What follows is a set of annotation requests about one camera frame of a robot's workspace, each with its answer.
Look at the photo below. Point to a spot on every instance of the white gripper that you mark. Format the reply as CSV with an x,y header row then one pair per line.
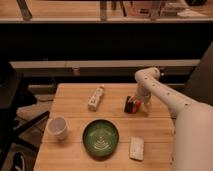
x,y
141,94

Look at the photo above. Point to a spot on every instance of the orange marker pen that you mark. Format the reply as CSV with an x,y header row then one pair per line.
x,y
136,103

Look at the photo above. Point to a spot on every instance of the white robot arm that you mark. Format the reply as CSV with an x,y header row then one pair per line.
x,y
193,137

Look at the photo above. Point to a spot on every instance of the green ceramic bowl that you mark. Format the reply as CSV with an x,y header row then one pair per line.
x,y
100,138

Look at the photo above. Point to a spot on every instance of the white tube bottle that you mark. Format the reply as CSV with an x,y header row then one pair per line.
x,y
96,97

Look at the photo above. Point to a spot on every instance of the dark chair right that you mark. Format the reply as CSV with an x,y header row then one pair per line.
x,y
200,83

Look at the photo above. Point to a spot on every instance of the black office chair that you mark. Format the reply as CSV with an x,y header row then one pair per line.
x,y
13,95

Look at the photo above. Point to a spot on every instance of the grey metal rail shelf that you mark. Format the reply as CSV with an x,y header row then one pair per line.
x,y
99,67

